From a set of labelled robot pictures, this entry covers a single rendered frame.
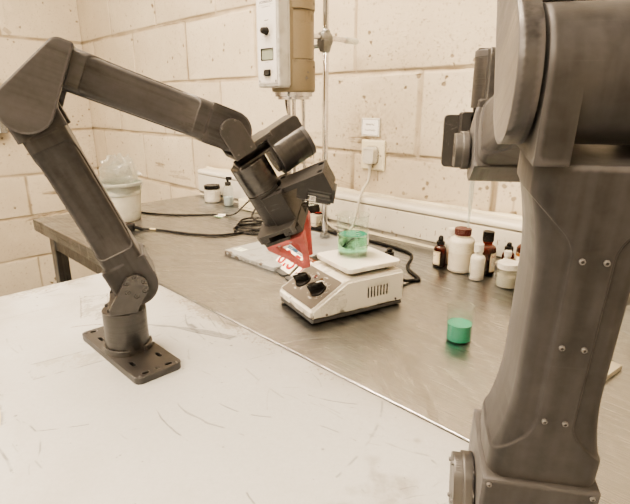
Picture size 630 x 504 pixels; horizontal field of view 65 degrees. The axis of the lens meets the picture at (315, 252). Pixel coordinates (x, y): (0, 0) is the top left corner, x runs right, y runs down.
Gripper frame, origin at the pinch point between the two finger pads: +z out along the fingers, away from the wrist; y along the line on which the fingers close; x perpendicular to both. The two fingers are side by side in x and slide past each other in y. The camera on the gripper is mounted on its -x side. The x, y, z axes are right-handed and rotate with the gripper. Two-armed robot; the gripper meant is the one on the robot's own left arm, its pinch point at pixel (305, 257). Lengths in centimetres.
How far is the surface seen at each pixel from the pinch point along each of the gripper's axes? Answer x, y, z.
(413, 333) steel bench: -12.8, -6.8, 16.6
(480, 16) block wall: -41, 60, -10
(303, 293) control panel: 4.3, 0.2, 7.2
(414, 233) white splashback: -10, 46, 32
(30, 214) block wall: 194, 140, 4
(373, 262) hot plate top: -8.3, 5.9, 9.2
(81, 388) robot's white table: 25.4, -28.0, -8.8
